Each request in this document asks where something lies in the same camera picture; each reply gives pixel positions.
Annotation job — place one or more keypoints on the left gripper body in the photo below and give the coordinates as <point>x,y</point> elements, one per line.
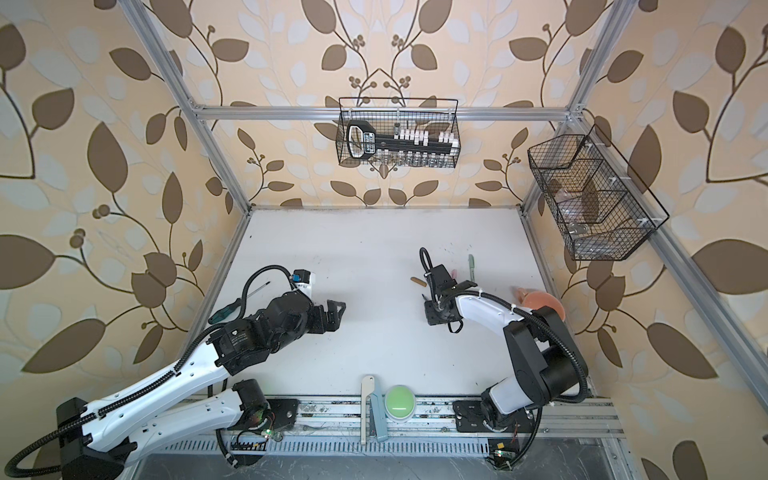
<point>310,322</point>

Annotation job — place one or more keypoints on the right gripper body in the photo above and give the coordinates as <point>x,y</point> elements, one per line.
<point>434,313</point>

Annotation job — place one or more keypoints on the green pen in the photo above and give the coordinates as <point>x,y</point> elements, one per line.
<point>472,266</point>

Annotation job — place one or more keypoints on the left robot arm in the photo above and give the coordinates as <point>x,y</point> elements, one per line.
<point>98,439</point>

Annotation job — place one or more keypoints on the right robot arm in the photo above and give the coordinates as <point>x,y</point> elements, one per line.
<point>547,365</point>

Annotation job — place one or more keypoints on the pink cup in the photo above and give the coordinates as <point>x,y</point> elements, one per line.
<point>536,299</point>

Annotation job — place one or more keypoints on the green push button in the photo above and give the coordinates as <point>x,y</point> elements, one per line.
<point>400,403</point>

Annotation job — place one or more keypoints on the black tool in basket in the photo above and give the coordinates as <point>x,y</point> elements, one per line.
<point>398,142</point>

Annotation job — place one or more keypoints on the green handled screwdriver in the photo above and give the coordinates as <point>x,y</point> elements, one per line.
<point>226,311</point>

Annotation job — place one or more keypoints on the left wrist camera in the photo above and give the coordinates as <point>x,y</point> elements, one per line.
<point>303,281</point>

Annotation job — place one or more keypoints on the grey bracket tool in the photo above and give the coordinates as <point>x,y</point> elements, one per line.
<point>372,411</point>

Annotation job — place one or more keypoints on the rear wire basket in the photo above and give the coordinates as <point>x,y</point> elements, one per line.
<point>432,113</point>

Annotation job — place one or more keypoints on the side wire basket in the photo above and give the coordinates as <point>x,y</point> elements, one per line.
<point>600,204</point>

